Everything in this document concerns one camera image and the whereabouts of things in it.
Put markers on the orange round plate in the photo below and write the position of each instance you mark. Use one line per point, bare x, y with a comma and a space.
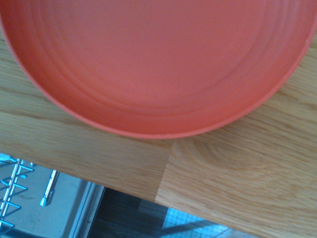
153, 64

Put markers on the grey dishwasher door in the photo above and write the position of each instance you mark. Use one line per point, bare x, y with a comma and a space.
57, 218

